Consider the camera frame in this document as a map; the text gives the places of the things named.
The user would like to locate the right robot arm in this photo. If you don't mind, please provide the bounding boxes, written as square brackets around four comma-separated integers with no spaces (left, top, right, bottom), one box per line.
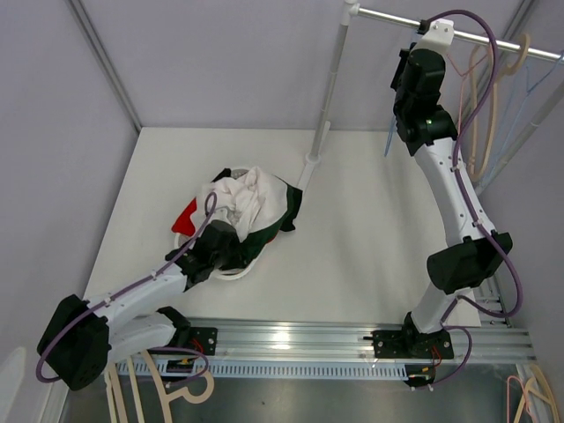
[371,47,513,359]

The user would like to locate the metal clothes rack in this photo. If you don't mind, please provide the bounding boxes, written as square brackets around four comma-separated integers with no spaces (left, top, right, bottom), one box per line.
[297,0,564,195]

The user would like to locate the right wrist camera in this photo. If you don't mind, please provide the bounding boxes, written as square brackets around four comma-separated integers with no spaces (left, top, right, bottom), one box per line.
[413,19,454,56]

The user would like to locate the red t shirt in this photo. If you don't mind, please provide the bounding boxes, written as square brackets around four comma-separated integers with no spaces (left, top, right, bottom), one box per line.
[170,197,279,246]

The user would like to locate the beige wooden hanger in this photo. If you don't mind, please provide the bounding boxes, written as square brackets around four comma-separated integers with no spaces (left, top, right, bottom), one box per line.
[467,33,531,182]

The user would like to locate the light blue wire hanger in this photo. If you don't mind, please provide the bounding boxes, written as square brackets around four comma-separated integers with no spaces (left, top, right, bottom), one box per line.
[475,52,563,192]

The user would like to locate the dark green t shirt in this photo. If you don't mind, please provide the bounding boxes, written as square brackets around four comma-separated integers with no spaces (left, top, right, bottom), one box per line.
[229,185,303,269]

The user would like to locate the white perforated plastic basket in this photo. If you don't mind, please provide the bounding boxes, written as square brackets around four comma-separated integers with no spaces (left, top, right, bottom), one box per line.
[171,166,254,280]

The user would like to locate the hangers pile bottom right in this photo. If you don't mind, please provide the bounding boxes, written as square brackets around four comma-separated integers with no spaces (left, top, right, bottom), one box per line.
[505,364,561,422]

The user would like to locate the black t shirt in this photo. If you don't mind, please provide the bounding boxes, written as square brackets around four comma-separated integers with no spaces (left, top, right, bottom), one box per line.
[211,167,305,234]

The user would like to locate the white t shirt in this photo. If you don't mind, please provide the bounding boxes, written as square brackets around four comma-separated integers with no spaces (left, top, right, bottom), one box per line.
[196,165,288,243]

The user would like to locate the aluminium mounting rail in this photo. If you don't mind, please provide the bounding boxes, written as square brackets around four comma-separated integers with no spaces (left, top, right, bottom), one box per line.
[105,315,537,382]

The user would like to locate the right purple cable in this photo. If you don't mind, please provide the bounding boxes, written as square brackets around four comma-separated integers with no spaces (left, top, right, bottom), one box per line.
[418,11,525,391]

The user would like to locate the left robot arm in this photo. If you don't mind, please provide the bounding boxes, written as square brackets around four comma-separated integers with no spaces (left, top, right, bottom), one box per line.
[35,220,255,390]

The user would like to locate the pink wire hanger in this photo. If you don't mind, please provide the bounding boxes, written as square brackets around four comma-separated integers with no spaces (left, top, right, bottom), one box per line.
[447,45,491,131]

